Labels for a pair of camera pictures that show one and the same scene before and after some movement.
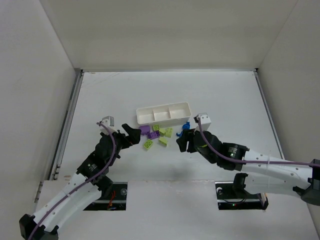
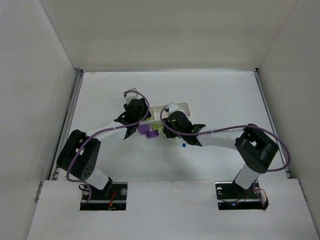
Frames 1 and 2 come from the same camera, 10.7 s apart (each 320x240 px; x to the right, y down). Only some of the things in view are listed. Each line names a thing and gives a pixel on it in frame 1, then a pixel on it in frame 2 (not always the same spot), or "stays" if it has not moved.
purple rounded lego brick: x=145 y=129 stays
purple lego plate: x=153 y=135 stays
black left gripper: x=124 y=139 -> x=141 y=111
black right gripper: x=191 y=141 -> x=169 y=128
